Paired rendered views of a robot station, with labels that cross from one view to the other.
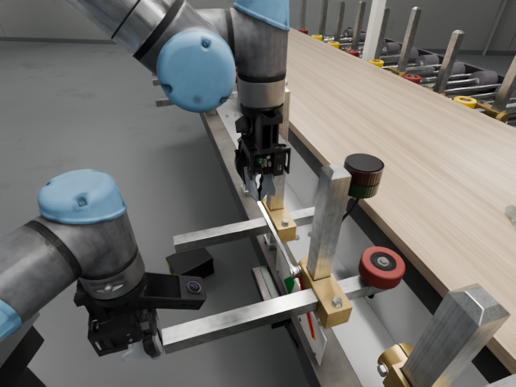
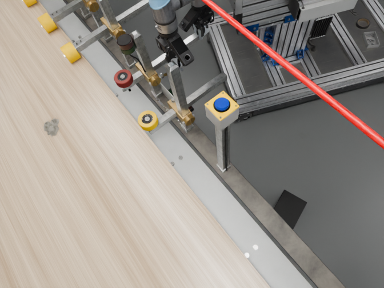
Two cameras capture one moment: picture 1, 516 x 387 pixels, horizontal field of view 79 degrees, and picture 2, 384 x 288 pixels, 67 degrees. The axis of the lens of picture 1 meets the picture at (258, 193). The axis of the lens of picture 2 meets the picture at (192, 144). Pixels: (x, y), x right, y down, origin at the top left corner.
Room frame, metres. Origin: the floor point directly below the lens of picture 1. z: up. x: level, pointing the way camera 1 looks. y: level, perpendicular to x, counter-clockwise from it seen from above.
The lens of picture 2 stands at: (1.28, -0.13, 1.92)
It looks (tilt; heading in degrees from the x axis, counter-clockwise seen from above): 65 degrees down; 173
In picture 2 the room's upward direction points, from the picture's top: 15 degrees counter-clockwise
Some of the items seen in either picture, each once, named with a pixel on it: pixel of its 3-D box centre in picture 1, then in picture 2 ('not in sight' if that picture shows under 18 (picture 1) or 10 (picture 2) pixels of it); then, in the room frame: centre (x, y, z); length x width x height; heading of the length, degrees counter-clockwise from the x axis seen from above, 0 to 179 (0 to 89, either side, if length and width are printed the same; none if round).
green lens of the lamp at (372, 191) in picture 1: (359, 182); (127, 46); (0.41, -0.16, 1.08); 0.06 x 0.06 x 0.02
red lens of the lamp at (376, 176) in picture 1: (362, 169); (125, 42); (0.41, -0.16, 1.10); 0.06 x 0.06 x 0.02
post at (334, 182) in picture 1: (318, 270); (150, 72); (0.40, -0.12, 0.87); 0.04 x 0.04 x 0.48; 17
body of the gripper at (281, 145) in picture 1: (262, 138); (169, 38); (0.49, -0.01, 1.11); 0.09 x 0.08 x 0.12; 17
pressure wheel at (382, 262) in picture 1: (376, 279); (126, 83); (0.39, -0.24, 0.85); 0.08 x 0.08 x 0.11
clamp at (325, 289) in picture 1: (322, 288); (147, 74); (0.38, -0.13, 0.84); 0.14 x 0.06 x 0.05; 17
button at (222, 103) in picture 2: not in sight; (222, 104); (0.89, 0.03, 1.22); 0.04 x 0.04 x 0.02
